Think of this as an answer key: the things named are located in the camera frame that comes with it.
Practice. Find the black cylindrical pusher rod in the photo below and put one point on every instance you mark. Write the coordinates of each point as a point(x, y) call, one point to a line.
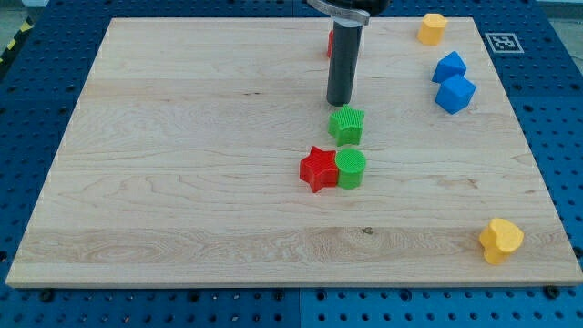
point(346, 39)

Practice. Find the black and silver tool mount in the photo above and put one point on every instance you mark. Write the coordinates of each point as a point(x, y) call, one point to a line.
point(357, 11)

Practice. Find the red star block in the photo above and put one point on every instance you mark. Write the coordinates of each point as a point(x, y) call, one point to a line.
point(319, 169)

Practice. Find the green star block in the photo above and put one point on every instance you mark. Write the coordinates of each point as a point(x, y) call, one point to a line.
point(346, 125)

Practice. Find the red block behind rod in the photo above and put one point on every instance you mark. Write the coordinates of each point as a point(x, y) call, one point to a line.
point(330, 44)

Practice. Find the yellow hexagon block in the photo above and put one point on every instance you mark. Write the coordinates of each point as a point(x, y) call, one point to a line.
point(432, 29)

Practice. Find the blue pentagon block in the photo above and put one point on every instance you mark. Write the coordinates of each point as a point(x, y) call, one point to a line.
point(449, 66)

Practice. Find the blue cube block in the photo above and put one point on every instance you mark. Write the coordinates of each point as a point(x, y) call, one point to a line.
point(455, 94)

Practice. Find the green cylinder block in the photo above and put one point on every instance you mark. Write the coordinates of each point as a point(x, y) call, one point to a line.
point(351, 164)

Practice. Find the white fiducial marker tag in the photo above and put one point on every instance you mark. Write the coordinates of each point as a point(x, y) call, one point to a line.
point(504, 43)

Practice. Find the light wooden board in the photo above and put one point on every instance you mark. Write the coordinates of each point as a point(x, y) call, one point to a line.
point(179, 167)

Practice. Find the yellow heart block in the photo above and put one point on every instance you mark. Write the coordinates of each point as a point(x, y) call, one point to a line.
point(500, 238)

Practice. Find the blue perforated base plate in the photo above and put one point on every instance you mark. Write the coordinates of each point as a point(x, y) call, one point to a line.
point(41, 88)

